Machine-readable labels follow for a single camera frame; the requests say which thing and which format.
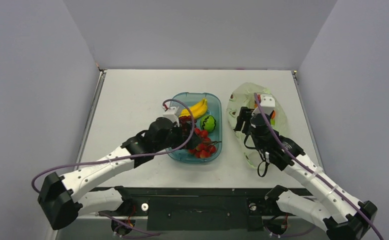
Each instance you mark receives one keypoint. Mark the green striped fake watermelon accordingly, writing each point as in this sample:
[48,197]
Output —
[208,123]

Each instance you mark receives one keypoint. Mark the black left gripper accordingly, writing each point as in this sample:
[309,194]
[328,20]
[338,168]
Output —
[181,138]

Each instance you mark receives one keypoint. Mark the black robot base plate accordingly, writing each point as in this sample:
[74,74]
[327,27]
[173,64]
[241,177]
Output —
[196,209]

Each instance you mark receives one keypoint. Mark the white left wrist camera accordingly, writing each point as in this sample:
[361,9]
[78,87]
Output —
[172,113]

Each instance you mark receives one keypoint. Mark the aluminium table frame rail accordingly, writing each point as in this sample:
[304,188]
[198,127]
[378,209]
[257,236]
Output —
[91,114]

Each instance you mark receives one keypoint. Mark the light green plastic bag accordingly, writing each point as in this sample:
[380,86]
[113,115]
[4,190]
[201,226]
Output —
[243,96]

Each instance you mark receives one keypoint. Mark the red fake grape bunch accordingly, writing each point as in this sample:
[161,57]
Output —
[185,120]

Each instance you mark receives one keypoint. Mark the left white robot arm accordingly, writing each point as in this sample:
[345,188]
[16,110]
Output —
[64,197]

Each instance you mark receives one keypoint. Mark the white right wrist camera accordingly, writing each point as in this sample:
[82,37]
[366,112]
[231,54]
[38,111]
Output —
[266,102]

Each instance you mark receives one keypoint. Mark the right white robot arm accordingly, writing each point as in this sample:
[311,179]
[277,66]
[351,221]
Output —
[338,213]

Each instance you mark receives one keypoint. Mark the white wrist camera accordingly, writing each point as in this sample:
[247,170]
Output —
[266,102]
[172,113]

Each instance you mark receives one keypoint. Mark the teal plastic tub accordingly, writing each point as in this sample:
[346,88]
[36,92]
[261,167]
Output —
[214,109]

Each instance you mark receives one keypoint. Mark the red yellow fake lychee bunch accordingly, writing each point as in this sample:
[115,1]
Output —
[207,148]

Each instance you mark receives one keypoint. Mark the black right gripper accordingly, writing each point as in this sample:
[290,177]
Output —
[243,117]

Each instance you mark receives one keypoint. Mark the yellow fake fruit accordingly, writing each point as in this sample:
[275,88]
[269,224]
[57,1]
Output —
[197,110]

